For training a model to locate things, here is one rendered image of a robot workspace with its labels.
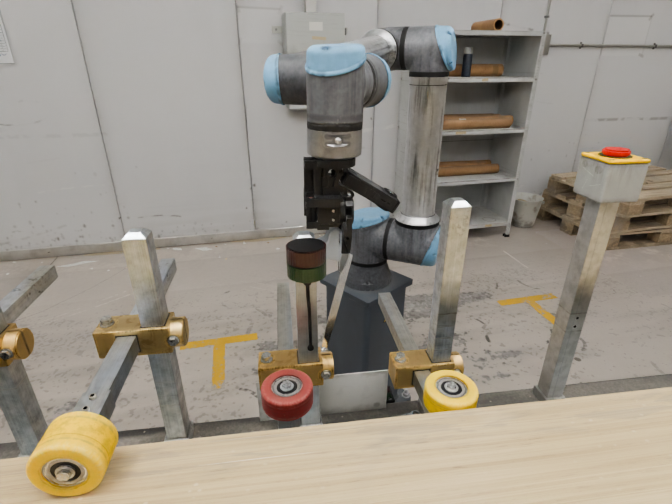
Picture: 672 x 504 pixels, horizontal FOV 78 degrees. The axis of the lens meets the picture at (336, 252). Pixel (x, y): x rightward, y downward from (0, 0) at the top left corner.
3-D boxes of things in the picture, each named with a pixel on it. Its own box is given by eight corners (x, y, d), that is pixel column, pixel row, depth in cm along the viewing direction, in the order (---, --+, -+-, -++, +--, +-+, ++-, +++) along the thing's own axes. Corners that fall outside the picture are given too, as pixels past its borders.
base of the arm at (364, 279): (331, 278, 160) (331, 254, 156) (365, 263, 172) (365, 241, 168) (367, 296, 148) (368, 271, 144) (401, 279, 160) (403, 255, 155)
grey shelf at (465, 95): (391, 227, 375) (402, 33, 310) (481, 219, 394) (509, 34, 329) (410, 246, 335) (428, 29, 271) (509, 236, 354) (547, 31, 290)
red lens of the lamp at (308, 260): (285, 251, 65) (285, 238, 64) (324, 249, 66) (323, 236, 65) (286, 269, 60) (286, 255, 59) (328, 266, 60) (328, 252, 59)
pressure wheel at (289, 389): (266, 421, 72) (261, 368, 67) (312, 416, 73) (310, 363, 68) (265, 461, 64) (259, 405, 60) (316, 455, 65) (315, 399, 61)
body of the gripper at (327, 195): (303, 218, 77) (302, 152, 72) (349, 217, 78) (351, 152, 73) (306, 233, 70) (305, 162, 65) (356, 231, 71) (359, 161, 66)
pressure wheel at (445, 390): (411, 443, 67) (416, 389, 63) (430, 412, 73) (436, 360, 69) (459, 468, 63) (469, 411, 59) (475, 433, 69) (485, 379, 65)
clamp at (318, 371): (260, 372, 79) (258, 351, 77) (330, 366, 81) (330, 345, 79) (259, 394, 74) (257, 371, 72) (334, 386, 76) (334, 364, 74)
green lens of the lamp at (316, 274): (286, 266, 66) (285, 253, 65) (324, 263, 67) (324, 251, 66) (287, 284, 61) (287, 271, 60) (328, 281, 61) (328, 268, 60)
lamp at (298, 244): (292, 351, 73) (286, 237, 64) (324, 348, 74) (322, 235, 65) (293, 373, 68) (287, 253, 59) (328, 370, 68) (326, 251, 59)
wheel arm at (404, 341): (376, 306, 106) (377, 291, 104) (390, 305, 106) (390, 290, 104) (438, 450, 66) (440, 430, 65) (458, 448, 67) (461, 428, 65)
